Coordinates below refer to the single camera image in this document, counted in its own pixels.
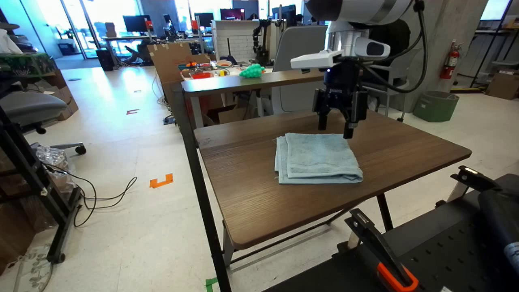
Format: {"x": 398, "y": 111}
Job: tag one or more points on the wooden background desk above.
{"x": 244, "y": 82}

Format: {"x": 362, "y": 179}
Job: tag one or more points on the light blue towel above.
{"x": 319, "y": 159}

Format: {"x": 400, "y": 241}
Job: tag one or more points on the black computer monitor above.
{"x": 134, "y": 23}
{"x": 285, "y": 12}
{"x": 233, "y": 13}
{"x": 204, "y": 18}

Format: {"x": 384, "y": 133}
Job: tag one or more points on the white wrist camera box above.
{"x": 317, "y": 59}

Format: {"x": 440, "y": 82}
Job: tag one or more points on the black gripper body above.
{"x": 346, "y": 82}

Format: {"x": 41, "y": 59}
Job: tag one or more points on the black slanted pole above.
{"x": 489, "y": 46}

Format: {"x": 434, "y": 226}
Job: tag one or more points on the black desk device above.
{"x": 262, "y": 43}

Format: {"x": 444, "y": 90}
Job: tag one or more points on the metal framed office chair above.
{"x": 392, "y": 91}

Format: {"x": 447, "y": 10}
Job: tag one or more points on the crumpled clear plastic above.
{"x": 49, "y": 156}

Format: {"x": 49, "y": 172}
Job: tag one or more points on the red plastic object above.
{"x": 202, "y": 75}

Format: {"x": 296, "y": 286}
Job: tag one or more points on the pale grey chair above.
{"x": 298, "y": 43}

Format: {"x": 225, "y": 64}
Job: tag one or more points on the brown wooden table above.
{"x": 208, "y": 216}

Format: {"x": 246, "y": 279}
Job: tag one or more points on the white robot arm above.
{"x": 374, "y": 9}

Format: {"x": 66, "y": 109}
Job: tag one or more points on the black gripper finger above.
{"x": 350, "y": 129}
{"x": 324, "y": 116}

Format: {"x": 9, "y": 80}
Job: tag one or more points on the green floor tape mark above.
{"x": 212, "y": 284}

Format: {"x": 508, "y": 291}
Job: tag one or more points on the grey office chair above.
{"x": 27, "y": 106}

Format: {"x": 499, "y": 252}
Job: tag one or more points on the orange floor tape mark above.
{"x": 161, "y": 182}

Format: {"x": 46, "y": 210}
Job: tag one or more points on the brown cardboard panel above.
{"x": 173, "y": 65}

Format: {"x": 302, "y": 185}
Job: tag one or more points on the green bin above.
{"x": 435, "y": 106}

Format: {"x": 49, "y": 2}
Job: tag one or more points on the clear plastic sheet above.
{"x": 33, "y": 270}

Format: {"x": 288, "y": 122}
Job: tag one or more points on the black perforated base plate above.
{"x": 444, "y": 260}

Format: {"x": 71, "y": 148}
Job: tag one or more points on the black equipment stand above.
{"x": 38, "y": 184}

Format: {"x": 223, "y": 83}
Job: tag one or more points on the green plastic object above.
{"x": 252, "y": 70}

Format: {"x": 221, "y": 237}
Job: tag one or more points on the black bar with label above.
{"x": 504, "y": 216}

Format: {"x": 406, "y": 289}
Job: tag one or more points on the red fire extinguisher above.
{"x": 450, "y": 62}

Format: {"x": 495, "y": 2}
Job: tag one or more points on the seated person in black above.
{"x": 392, "y": 41}

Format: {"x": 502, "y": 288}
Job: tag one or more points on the green plants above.
{"x": 27, "y": 64}

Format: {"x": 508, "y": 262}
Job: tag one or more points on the white partition panel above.
{"x": 233, "y": 38}

